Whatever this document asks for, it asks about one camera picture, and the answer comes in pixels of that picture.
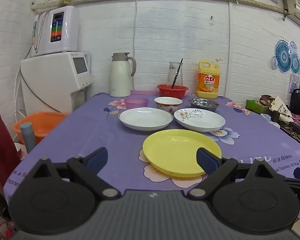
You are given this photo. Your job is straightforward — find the green box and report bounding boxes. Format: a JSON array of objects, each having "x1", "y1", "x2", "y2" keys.
[{"x1": 245, "y1": 99, "x2": 269, "y2": 114}]

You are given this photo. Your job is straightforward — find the white water dispenser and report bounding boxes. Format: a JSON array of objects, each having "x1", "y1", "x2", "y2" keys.
[{"x1": 20, "y1": 52, "x2": 92, "y2": 114}]

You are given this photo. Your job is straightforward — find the white water purifier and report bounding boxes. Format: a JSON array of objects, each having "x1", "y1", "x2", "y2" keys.
[{"x1": 31, "y1": 6, "x2": 80, "y2": 57}]

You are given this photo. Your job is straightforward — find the white thermos jug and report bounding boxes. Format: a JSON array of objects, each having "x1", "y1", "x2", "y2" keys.
[{"x1": 109, "y1": 52, "x2": 137, "y2": 97}]

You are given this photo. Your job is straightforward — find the black straw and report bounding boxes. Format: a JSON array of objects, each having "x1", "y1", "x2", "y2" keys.
[{"x1": 172, "y1": 58, "x2": 183, "y2": 89}]

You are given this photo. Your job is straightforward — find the blue fan wall decorations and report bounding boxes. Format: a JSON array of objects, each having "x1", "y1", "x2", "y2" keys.
[{"x1": 271, "y1": 37, "x2": 300, "y2": 75}]

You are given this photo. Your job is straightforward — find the red plastic basket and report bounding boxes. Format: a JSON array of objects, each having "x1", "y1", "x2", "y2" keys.
[{"x1": 157, "y1": 84, "x2": 189, "y2": 99}]

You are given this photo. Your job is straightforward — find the orange plastic basin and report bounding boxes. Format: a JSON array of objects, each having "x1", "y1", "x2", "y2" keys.
[{"x1": 12, "y1": 111, "x2": 68, "y2": 143}]

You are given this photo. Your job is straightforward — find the purple plastic bowl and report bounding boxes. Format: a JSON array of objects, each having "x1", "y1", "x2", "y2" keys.
[{"x1": 125, "y1": 98, "x2": 149, "y2": 109}]

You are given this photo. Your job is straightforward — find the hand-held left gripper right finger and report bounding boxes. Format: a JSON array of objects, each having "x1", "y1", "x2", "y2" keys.
[{"x1": 187, "y1": 147, "x2": 285, "y2": 202}]

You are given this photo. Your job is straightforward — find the clear glass carafe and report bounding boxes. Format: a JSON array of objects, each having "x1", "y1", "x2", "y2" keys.
[{"x1": 167, "y1": 62, "x2": 183, "y2": 87}]

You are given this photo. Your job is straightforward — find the yellow detergent bottle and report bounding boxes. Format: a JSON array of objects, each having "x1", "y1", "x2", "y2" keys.
[{"x1": 196, "y1": 58, "x2": 223, "y2": 99}]

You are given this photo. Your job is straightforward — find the white floral plate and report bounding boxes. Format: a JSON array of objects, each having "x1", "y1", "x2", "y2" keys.
[{"x1": 174, "y1": 108, "x2": 226, "y2": 133}]

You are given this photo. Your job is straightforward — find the plain white plate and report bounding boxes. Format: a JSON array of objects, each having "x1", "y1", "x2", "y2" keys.
[{"x1": 119, "y1": 107, "x2": 174, "y2": 131}]

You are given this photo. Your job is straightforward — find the stainless steel bowl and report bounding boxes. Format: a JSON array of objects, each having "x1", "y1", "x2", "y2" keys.
[{"x1": 189, "y1": 98, "x2": 220, "y2": 113}]

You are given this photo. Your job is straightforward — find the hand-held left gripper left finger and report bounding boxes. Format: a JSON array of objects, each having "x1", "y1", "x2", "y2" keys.
[{"x1": 26, "y1": 147, "x2": 122, "y2": 202}]

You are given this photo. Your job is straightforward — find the grey cylinder bottle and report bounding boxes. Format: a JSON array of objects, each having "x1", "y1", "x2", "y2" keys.
[{"x1": 20, "y1": 122, "x2": 37, "y2": 153}]

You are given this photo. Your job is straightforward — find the purple floral tablecloth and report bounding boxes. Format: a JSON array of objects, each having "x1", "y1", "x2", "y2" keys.
[{"x1": 4, "y1": 92, "x2": 300, "y2": 230}]

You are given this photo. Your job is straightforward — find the beige paper bag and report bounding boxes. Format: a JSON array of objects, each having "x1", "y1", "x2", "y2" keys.
[{"x1": 269, "y1": 95, "x2": 294, "y2": 123}]

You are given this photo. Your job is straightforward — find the white wall conduit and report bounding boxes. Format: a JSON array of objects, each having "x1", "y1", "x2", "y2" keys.
[
  {"x1": 132, "y1": 0, "x2": 138, "y2": 58},
  {"x1": 226, "y1": 0, "x2": 232, "y2": 97}
]

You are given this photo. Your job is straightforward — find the white ceramic bowl red pattern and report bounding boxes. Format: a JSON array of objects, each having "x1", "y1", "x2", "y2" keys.
[{"x1": 154, "y1": 97, "x2": 183, "y2": 113}]

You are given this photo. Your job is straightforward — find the yellow plastic plate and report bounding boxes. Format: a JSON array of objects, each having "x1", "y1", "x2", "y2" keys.
[{"x1": 142, "y1": 129, "x2": 222, "y2": 178}]

